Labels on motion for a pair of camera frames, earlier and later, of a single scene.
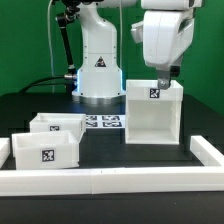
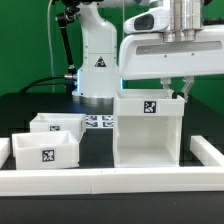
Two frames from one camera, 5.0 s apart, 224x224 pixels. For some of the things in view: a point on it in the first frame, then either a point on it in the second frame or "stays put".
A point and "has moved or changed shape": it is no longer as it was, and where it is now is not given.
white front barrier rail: (29, 182) stays put
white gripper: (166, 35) -> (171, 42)
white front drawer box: (46, 149) stays put
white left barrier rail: (5, 150) stays put
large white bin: (153, 114) has moved or changed shape
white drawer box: (74, 123) stays put
